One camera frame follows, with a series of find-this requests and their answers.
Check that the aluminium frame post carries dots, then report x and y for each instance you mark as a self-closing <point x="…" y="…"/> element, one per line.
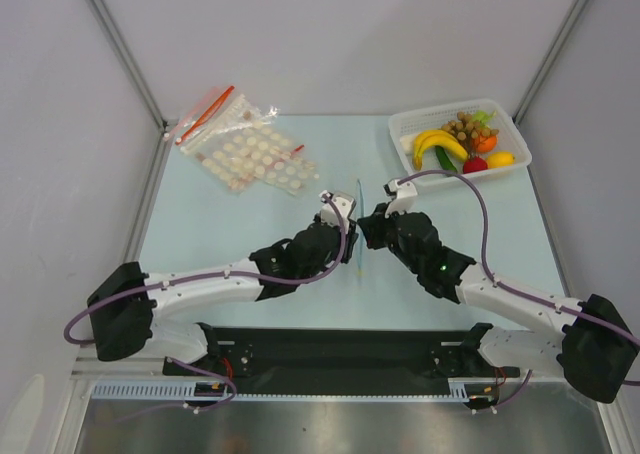
<point x="553" y="53"/>
<point x="114" y="37"/>

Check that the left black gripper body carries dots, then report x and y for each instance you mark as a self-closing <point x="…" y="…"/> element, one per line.
<point x="334" y="256"/>

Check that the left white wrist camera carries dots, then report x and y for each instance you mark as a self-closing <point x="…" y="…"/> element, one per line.
<point x="337" y="208"/>

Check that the polka dot zip bag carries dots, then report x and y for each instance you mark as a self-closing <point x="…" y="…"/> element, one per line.
<point x="241" y="157"/>

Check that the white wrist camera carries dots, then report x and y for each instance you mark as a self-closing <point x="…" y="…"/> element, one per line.
<point x="402" y="196"/>
<point x="337" y="208"/>

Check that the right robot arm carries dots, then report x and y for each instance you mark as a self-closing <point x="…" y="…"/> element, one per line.
<point x="585" y="341"/>

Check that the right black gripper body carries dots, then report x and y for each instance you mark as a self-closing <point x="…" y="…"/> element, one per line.
<point x="376" y="227"/>

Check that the orange fruit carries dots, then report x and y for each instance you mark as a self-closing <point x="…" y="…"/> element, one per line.
<point x="484" y="144"/>

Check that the right aluminium frame post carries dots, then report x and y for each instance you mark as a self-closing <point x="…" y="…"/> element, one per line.
<point x="553" y="53"/>

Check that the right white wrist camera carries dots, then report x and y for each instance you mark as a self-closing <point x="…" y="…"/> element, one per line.
<point x="402" y="196"/>

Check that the red zipper clear bag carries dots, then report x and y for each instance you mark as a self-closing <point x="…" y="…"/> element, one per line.
<point x="221" y="111"/>

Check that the yellow banana bunch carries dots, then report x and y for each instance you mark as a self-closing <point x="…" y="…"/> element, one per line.
<point x="436" y="138"/>

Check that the brown longan bunch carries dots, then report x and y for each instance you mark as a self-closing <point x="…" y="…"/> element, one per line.
<point x="462" y="127"/>

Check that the white slotted cable duct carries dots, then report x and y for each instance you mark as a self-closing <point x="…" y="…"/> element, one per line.
<point x="208" y="391"/>

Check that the red pomegranate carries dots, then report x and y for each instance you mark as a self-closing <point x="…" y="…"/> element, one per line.
<point x="474" y="164"/>

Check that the yellow lemon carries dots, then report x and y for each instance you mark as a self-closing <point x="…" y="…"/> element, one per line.
<point x="500" y="159"/>

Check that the left aluminium frame post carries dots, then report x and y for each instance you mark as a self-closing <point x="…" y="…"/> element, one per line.
<point x="114" y="37"/>

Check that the green celery stalk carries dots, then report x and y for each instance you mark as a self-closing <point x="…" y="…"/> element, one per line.
<point x="481" y="119"/>

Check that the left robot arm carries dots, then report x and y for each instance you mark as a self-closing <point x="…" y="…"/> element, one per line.
<point x="133" y="311"/>

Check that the white plastic basket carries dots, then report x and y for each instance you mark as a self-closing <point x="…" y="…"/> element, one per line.
<point x="405" y="126"/>

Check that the green cucumber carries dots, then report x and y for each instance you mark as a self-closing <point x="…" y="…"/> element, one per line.
<point x="444" y="160"/>

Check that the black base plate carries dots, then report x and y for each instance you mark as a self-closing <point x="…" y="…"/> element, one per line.
<point x="321" y="362"/>

